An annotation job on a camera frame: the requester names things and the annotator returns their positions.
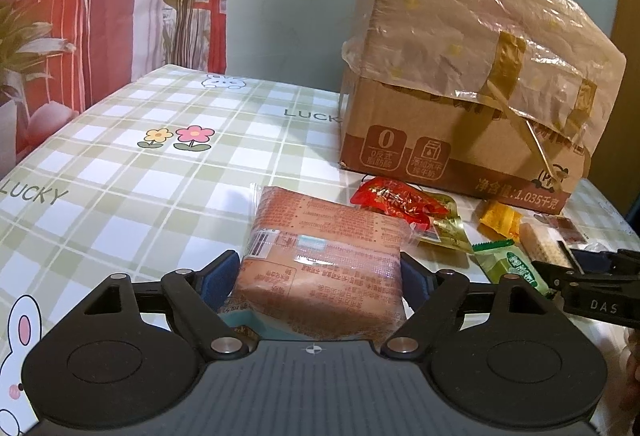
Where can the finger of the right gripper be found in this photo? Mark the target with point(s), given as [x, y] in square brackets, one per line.
[555, 273]
[622, 261]

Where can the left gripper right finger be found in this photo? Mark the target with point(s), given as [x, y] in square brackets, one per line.
[436, 299]

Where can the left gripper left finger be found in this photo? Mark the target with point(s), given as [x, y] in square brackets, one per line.
[194, 298]

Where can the green pastry packet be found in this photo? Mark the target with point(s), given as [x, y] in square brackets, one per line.
[498, 258]

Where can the gold foil snack packet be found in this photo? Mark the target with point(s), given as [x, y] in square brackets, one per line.
[447, 231]

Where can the yellow candy packet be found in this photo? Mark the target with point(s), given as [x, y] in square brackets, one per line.
[498, 221]

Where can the red snack packet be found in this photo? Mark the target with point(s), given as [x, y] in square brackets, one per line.
[397, 199]

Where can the pink bread package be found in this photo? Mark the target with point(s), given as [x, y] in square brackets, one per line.
[318, 270]

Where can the person's hand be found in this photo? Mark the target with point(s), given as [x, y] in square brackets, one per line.
[631, 394]

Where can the clear wrapped dark snack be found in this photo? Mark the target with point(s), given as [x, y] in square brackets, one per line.
[596, 246]

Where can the white wafer biscuit packet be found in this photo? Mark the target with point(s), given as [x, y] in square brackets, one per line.
[541, 245]

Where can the brown candy packet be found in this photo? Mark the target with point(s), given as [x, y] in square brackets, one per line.
[565, 227]

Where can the checkered green tablecloth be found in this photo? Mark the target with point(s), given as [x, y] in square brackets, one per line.
[155, 177]

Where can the cardboard box with plastic liner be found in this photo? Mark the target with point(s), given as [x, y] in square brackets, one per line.
[497, 99]

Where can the wooden door panel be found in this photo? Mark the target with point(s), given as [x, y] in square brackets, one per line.
[625, 33]

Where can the printed room backdrop curtain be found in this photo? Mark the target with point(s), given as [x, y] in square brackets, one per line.
[59, 57]

